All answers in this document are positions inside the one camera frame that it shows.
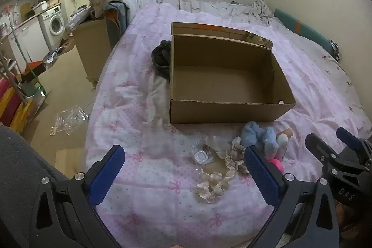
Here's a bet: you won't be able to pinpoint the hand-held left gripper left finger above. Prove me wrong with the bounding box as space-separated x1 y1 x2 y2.
27 145 126 248

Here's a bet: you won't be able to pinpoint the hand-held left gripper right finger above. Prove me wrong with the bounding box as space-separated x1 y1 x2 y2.
243 146 340 248

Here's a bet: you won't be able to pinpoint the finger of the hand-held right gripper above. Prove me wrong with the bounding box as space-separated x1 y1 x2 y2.
305 133 367 176
336 126 372 167

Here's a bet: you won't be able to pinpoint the pink fluffy ball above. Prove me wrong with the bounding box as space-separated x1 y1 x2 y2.
267 158 285 174

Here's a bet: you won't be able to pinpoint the beige floral scrunchie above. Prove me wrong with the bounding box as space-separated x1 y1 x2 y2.
224 138 252 179

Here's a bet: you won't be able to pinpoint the small beige tube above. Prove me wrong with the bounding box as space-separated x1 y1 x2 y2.
276 128 294 139

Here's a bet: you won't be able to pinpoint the cream scrunchie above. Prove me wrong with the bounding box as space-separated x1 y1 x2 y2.
196 170 231 204

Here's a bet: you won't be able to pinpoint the clear packet with white item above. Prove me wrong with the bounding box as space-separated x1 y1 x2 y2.
190 148 216 169

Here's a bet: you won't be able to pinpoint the cardboard box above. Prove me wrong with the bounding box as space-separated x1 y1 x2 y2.
169 22 297 124

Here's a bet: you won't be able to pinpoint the pink bow-print blanket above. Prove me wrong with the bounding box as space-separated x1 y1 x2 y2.
84 2 364 248

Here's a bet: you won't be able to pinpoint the clear plastic bags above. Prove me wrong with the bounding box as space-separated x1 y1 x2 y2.
49 106 89 136

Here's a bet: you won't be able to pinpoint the dark grey fabric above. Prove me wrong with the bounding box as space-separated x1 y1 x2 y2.
0 124 73 248

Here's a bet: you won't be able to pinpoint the yellow and red boards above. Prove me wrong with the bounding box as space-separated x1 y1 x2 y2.
0 76 35 134

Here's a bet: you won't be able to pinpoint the teal pillow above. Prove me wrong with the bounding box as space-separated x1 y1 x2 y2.
273 8 340 55

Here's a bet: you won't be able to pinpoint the black cloth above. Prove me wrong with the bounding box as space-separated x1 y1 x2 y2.
151 40 173 81

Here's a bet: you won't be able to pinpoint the large brown floor box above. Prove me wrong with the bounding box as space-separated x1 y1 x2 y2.
73 18 112 86

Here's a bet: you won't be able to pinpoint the orange and teal blanket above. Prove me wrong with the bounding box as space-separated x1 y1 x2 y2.
105 1 130 42

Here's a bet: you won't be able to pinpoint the grey plastic bag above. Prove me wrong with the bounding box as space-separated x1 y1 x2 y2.
67 5 96 29

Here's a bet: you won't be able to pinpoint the white counter cabinet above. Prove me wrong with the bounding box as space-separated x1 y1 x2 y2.
0 14 50 63

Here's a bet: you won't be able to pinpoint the white washing machine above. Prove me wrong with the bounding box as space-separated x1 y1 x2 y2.
39 5 66 46

